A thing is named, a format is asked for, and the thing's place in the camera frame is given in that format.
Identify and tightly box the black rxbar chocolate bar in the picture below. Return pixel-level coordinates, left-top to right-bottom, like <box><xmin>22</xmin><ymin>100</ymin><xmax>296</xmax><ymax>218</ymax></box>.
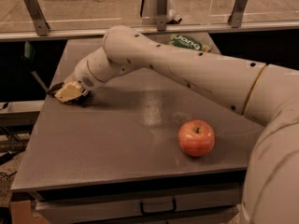
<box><xmin>47</xmin><ymin>82</ymin><xmax>90</xmax><ymax>105</ymax></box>

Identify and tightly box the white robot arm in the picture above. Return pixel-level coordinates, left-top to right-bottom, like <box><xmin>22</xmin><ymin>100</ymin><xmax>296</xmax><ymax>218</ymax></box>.
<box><xmin>54</xmin><ymin>25</ymin><xmax>299</xmax><ymax>224</ymax></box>

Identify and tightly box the green rice chip bag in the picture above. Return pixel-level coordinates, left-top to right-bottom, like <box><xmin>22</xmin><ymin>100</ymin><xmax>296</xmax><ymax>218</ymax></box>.
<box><xmin>169</xmin><ymin>34</ymin><xmax>211</xmax><ymax>52</ymax></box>

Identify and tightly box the red apple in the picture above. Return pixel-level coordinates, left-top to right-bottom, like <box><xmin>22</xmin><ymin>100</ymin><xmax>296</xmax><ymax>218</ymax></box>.
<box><xmin>178</xmin><ymin>119</ymin><xmax>215</xmax><ymax>157</ymax></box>

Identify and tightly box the grey metal rail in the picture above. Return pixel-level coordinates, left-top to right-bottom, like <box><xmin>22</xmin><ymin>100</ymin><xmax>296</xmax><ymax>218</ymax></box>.
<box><xmin>0</xmin><ymin>21</ymin><xmax>299</xmax><ymax>42</ymax></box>

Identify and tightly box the left grey metal bracket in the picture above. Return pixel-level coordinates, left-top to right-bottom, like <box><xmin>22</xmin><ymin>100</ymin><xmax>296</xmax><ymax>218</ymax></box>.
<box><xmin>23</xmin><ymin>0</ymin><xmax>50</xmax><ymax>36</ymax></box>

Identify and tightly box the grey metal bracket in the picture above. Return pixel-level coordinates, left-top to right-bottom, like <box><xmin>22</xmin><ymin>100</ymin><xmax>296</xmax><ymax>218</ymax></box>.
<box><xmin>23</xmin><ymin>0</ymin><xmax>50</xmax><ymax>36</ymax></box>
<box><xmin>228</xmin><ymin>0</ymin><xmax>249</xmax><ymax>28</ymax></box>
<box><xmin>156</xmin><ymin>0</ymin><xmax>167</xmax><ymax>32</ymax></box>

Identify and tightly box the grey drawer with black handle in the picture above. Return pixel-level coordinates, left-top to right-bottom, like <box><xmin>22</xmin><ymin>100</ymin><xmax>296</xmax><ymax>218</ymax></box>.
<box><xmin>36</xmin><ymin>183</ymin><xmax>241</xmax><ymax>224</ymax></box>

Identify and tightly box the middle grey metal bracket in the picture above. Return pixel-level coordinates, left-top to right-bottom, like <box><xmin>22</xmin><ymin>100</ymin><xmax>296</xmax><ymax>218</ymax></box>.
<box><xmin>156</xmin><ymin>0</ymin><xmax>167</xmax><ymax>32</ymax></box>

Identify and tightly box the right grey metal bracket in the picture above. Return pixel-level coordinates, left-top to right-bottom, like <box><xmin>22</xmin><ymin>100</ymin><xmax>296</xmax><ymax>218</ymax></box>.
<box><xmin>228</xmin><ymin>0</ymin><xmax>249</xmax><ymax>28</ymax></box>

